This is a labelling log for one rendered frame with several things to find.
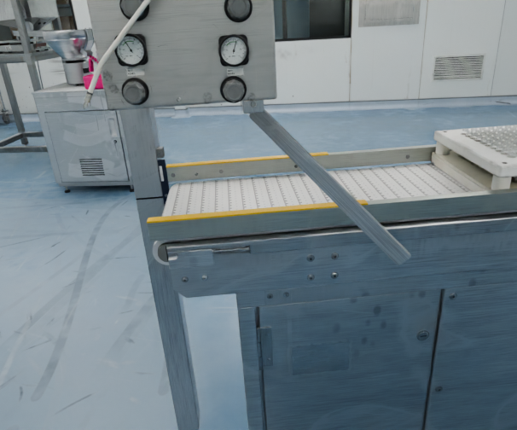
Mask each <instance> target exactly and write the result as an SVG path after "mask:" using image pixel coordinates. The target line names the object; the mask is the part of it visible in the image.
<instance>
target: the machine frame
mask: <svg viewBox="0 0 517 430"><path fill-rule="evenodd" d="M119 113H120V118H121V123H122V127H123V132H124V137H125V146H126V150H127V155H128V160H129V165H130V169H131V178H132V182H133V188H134V192H135V197H136V202H137V210H138V215H139V220H140V225H141V230H142V238H143V243H144V247H145V253H146V257H147V262H148V270H149V275H150V280H151V285H152V289H153V295H154V303H155V308H156V312H157V317H158V322H159V327H160V336H161V340H162V345H163V350H164V354H165V360H166V368H167V373H168V377H169V382H170V387H171V395H172V401H173V405H174V410H175V415H176V419H177V428H178V430H195V429H199V428H200V407H199V401H198V396H197V390H196V384H195V373H194V368H193V362H192V356H191V350H190V344H189V334H188V328H187V323H186V316H185V311H184V305H183V296H182V295H181V294H180V293H178V292H177V291H175V290H174V289H173V285H172V279H171V270H170V267H169V265H165V264H161V263H159V262H158V261H157V260H156V259H155V258H154V255H153V246H154V241H150V239H149V233H148V225H147V220H148V218H154V217H162V214H163V211H164V208H165V205H164V200H163V194H162V188H161V182H160V173H159V167H158V161H157V160H161V158H157V153H156V149H157V147H159V146H160V143H159V137H158V131H157V125H156V119H155V114H154V108H153V107H152V108H140V109H128V110H119Z"/></svg>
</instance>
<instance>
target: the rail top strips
mask: <svg viewBox="0 0 517 430"><path fill-rule="evenodd" d="M310 155H311V156H322V155H328V153H327V152H321V153H310ZM288 158H289V157H288V156H287V155H277V156H266V157H255V158H244V159H232V160H212V161H201V162H189V163H178V164H167V165H166V168H169V167H179V166H201V165H212V164H223V163H234V162H245V161H256V160H278V159H288ZM357 201H358V202H359V203H360V204H361V205H362V206H364V205H368V202H367V201H366V200H357ZM334 207H338V206H337V205H336V204H335V203H334V202H328V203H317V204H307V205H297V206H277V207H266V208H256V209H246V210H235V211H225V212H205V213H195V214H184V215H175V216H164V217H154V218H148V220H147V224H151V223H162V222H171V221H182V220H192V219H203V218H222V217H233V216H242V215H253V214H263V213H273V212H293V211H303V210H313V209H323V208H334Z"/></svg>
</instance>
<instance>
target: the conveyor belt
mask: <svg viewBox="0 0 517 430"><path fill-rule="evenodd" d="M329 173H330V174H331V175H332V176H333V177H334V178H335V179H336V180H337V181H338V182H339V183H340V184H341V185H342V186H343V187H344V188H345V189H346V190H347V191H348V192H349V193H350V194H351V195H352V196H353V197H354V198H355V199H356V200H384V199H395V198H405V197H416V196H426V195H445V194H455V193H466V192H472V191H471V190H470V189H468V188H466V187H465V186H463V185H462V184H461V183H459V182H457V181H456V180H455V179H454V178H453V177H451V176H449V175H448V174H447V173H445V172H444V171H442V170H441V169H439V168H438V167H437V166H433V165H432V163H426V164H415V165H404V166H383V167H373V168H362V169H351V170H340V171H329ZM328 202H333V201H332V200H331V199H330V198H329V197H328V196H327V195H326V194H325V193H324V192H323V191H322V190H321V189H320V188H319V187H318V186H317V185H316V184H315V183H314V182H313V181H312V180H311V179H310V178H309V177H308V176H307V175H306V174H305V173H298V174H287V175H276V176H266V177H245V178H234V179H224V180H212V181H202V182H191V183H176V184H174V185H173V186H171V188H170V190H169V193H168V196H167V199H166V204H165V208H164V211H163V214H162V217H164V216H175V215H184V214H195V213H205V212H225V211H235V210H246V209H256V208H266V207H277V206H297V205H307V204H317V203H328ZM507 212H517V210H510V211H500V212H481V213H471V214H461V215H450V216H441V217H430V218H412V219H402V220H392V221H382V222H379V223H380V224H388V223H398V222H408V221H418V220H428V219H438V218H457V217H466V216H477V215H486V214H497V213H507ZM349 226H357V225H356V224H342V225H333V226H323V227H313V228H303V229H293V230H273V231H264V232H253V233H244V234H233V235H215V236H205V237H195V238H184V239H175V240H164V241H155V242H154V246H153V255H154V258H155V259H156V260H157V261H158V262H159V263H161V264H165V265H169V262H164V261H162V260H161V259H160V258H159V256H158V247H159V246H160V245H161V244H163V243H165V242H173V241H180V242H190V241H192V240H201V239H212V238H221V237H231V236H241V235H261V234H270V233H281V232H290V231H301V230H319V229H329V228H339V227H349Z"/></svg>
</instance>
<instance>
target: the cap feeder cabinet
mask: <svg viewBox="0 0 517 430"><path fill-rule="evenodd" d="M87 91H88V90H87V89H85V87H84V84H78V86H74V84H68V83H67V82H66V83H63V84H58V85H55V86H51V87H49V88H45V89H42V90H37V91H34V92H31V93H32V95H33V98H34V101H35V104H36V108H37V110H38V117H39V120H40V124H41V127H42V130H43V134H44V140H45V143H46V147H47V149H48V153H49V159H50V163H51V166H52V170H53V173H54V176H55V182H56V183H58V184H59V186H65V188H66V190H65V193H69V192H71V191H70V189H67V186H110V185H130V186H131V189H130V192H134V189H133V188H132V187H133V182H132V178H131V169H130V165H129V160H128V155H127V150H126V146H125V137H124V132H123V127H122V123H121V118H120V113H119V110H115V111H109V110H108V109H107V102H106V97H105V93H104V89H95V90H94V91H93V95H92V98H91V100H90V102H88V107H87V108H86V109H83V105H84V98H85V95H86V93H87Z"/></svg>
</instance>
